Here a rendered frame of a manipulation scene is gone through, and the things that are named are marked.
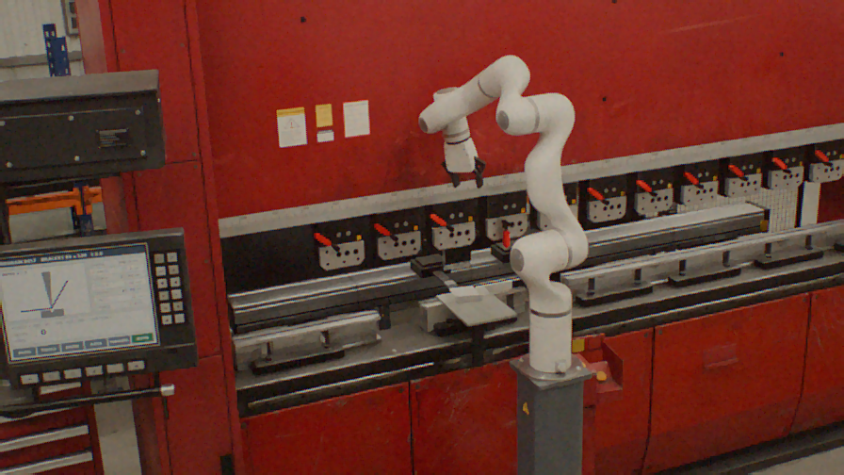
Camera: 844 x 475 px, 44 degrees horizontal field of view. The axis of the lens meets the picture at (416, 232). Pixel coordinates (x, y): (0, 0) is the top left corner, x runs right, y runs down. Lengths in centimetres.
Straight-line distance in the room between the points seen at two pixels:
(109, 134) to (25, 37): 493
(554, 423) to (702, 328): 114
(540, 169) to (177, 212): 102
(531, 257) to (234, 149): 97
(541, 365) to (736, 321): 131
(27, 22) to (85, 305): 490
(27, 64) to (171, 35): 458
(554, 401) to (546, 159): 70
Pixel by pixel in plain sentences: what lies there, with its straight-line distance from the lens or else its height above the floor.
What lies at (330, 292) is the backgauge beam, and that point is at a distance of 374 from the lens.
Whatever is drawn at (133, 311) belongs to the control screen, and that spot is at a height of 141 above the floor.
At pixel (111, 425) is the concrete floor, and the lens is 512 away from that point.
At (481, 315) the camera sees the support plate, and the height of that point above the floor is 100.
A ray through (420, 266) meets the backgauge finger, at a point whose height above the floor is 102.
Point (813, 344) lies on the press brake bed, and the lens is 450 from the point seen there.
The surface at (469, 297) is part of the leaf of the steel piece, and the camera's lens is 355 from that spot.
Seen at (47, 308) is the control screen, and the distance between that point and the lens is 263.
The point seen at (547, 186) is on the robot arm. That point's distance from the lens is 289.
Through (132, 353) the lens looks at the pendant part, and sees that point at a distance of 267.
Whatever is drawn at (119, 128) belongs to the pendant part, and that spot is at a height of 186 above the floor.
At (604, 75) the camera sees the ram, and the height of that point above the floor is 170.
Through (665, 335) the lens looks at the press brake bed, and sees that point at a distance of 400.
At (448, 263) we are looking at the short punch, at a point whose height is 111.
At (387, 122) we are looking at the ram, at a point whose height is 164.
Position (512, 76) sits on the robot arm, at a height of 185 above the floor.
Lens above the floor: 241
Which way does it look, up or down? 20 degrees down
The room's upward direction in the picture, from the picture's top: 2 degrees counter-clockwise
